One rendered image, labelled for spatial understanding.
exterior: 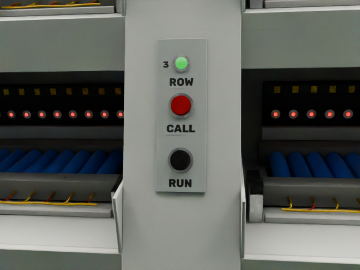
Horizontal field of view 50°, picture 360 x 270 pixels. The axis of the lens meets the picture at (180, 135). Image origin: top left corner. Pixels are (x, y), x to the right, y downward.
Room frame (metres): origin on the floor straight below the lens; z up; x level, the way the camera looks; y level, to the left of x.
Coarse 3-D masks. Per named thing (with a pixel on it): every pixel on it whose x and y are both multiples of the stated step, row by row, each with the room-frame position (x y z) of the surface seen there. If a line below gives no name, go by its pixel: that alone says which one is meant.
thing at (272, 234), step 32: (288, 96) 0.45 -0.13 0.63; (320, 96) 0.44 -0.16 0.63; (352, 96) 0.44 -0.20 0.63; (288, 128) 0.45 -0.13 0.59; (320, 128) 0.45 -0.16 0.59; (352, 128) 0.45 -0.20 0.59; (256, 160) 0.47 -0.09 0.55; (288, 160) 0.43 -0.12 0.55; (320, 160) 0.41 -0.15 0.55; (352, 160) 0.41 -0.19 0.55; (256, 192) 0.34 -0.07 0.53; (288, 192) 0.36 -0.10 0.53; (320, 192) 0.36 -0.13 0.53; (352, 192) 0.35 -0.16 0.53; (256, 224) 0.34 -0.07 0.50; (288, 224) 0.34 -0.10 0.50; (320, 224) 0.34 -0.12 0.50; (352, 224) 0.34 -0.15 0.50; (256, 256) 0.30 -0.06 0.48; (288, 256) 0.30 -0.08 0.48; (320, 256) 0.30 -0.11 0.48; (352, 256) 0.30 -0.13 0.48
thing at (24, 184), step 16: (0, 176) 0.40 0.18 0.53; (16, 176) 0.39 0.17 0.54; (32, 176) 0.39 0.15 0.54; (48, 176) 0.39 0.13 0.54; (64, 176) 0.39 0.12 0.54; (80, 176) 0.39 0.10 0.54; (96, 176) 0.39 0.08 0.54; (112, 176) 0.39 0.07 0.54; (0, 192) 0.40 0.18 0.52; (16, 192) 0.39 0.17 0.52; (32, 192) 0.39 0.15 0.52; (48, 192) 0.39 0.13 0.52; (64, 192) 0.39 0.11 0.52; (80, 192) 0.38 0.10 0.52; (96, 192) 0.38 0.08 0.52
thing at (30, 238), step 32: (0, 128) 0.50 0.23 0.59; (32, 128) 0.49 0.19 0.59; (64, 128) 0.49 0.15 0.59; (96, 128) 0.48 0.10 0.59; (0, 224) 0.36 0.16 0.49; (32, 224) 0.36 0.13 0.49; (64, 224) 0.35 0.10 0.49; (96, 224) 0.35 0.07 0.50; (0, 256) 0.33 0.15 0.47; (32, 256) 0.32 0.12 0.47; (64, 256) 0.32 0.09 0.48; (96, 256) 0.32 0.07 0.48
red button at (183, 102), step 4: (176, 96) 0.30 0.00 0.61; (180, 96) 0.30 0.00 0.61; (184, 96) 0.30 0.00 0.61; (172, 100) 0.30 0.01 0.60; (176, 100) 0.30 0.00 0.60; (180, 100) 0.30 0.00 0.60; (184, 100) 0.30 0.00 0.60; (188, 100) 0.30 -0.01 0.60; (172, 104) 0.30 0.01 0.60; (176, 104) 0.30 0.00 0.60; (180, 104) 0.30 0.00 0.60; (184, 104) 0.30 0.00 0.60; (188, 104) 0.30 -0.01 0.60; (172, 108) 0.30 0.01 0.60; (176, 108) 0.30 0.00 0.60; (180, 108) 0.30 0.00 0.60; (184, 108) 0.30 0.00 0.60; (188, 108) 0.30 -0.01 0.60; (176, 112) 0.30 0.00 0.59; (180, 112) 0.30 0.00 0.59; (184, 112) 0.30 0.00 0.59
